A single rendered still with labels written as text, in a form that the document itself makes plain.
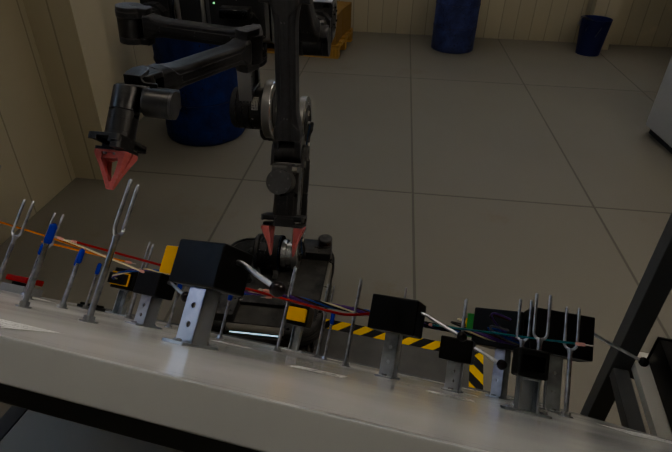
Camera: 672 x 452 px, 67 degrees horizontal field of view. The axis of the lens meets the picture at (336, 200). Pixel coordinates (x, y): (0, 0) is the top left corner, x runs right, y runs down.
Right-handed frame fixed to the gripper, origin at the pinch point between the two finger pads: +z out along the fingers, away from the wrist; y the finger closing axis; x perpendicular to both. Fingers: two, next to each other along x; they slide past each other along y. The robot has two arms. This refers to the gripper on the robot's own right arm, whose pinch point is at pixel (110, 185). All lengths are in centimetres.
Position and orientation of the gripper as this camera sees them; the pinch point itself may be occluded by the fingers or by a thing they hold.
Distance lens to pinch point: 106.3
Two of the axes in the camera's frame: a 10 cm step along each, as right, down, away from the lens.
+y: 1.6, 1.7, 9.7
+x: -9.8, -0.9, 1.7
